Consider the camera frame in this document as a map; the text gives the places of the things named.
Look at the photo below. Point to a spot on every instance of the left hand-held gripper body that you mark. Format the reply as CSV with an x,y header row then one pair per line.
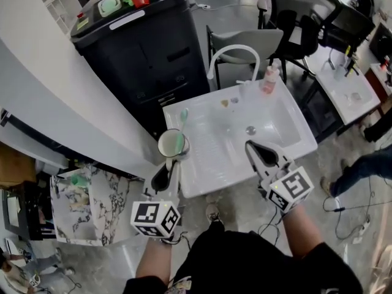
x,y
147,216

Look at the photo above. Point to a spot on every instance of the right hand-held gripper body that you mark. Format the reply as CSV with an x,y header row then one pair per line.
x,y
291,187

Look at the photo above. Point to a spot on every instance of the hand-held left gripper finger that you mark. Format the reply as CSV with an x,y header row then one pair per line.
x,y
152,185
176,179

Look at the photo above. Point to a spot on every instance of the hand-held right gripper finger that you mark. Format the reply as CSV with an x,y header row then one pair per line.
x,y
255,168
280,152

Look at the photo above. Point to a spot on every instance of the white cup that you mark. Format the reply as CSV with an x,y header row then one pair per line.
x,y
167,144

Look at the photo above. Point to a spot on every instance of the green toothbrush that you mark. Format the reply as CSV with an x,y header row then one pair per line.
x,y
183,118

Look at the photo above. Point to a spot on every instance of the person's left forearm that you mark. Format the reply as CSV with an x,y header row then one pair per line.
x,y
154,262

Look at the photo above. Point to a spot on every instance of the person's right forearm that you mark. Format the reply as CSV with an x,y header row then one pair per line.
x,y
303,230

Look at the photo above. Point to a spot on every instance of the white ceramic sink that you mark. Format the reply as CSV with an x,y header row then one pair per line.
x,y
214,152

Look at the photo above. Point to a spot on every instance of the person's left shoe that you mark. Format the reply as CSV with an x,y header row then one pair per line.
x,y
213,213

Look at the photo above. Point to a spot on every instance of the black sink stand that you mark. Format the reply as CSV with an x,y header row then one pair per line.
x,y
321,112

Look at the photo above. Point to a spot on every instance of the purple sticker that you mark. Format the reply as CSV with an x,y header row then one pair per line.
x,y
234,100

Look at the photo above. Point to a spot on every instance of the yellow sticker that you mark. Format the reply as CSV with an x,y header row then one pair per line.
x,y
225,103

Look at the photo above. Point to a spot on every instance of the pink soap bottle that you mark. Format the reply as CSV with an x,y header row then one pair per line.
x,y
270,80

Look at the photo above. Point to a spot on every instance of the green plastic cup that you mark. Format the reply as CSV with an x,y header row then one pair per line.
x,y
79,180

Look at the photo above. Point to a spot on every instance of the person's black shirt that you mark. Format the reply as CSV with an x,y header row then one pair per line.
x,y
251,265

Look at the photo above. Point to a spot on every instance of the small white sink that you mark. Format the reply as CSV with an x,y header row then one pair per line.
x,y
352,100

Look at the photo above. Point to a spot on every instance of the clear cup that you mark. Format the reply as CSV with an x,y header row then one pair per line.
x,y
340,72

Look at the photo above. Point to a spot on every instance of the white curved faucet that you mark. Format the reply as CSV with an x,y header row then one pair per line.
x,y
239,48

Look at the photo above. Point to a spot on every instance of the grey chair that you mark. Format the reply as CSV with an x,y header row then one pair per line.
x,y
245,44

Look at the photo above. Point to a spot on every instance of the black rack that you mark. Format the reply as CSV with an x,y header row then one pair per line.
x,y
27,213

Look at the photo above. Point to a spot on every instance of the large black printer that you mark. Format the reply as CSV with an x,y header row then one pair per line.
x,y
137,66

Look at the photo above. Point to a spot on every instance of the black mesh office chair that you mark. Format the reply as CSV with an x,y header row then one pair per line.
x,y
349,23
291,26

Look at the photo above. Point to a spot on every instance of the white curved partition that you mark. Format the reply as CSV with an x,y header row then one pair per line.
x,y
61,96

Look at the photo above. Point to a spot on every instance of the cardboard box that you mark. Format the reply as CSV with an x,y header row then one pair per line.
x,y
15,167

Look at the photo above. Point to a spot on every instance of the white power strip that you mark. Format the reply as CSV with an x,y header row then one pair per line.
x,y
204,6

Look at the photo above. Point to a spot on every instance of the green soap dish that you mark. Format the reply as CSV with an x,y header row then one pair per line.
x,y
109,5

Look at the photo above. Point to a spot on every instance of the white cubby shelf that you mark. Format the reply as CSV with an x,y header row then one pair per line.
x,y
58,2

